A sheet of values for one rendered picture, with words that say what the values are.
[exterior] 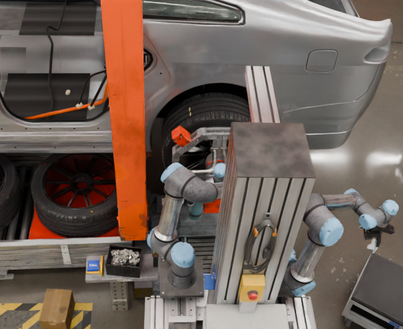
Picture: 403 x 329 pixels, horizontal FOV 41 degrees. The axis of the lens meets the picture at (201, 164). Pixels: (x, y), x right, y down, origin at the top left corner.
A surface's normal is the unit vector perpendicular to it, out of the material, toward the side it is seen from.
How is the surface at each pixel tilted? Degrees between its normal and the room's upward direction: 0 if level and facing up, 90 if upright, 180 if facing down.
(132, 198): 90
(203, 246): 0
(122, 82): 90
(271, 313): 0
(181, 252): 8
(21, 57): 50
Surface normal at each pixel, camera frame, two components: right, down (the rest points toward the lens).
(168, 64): 0.08, 0.74
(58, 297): 0.06, -0.68
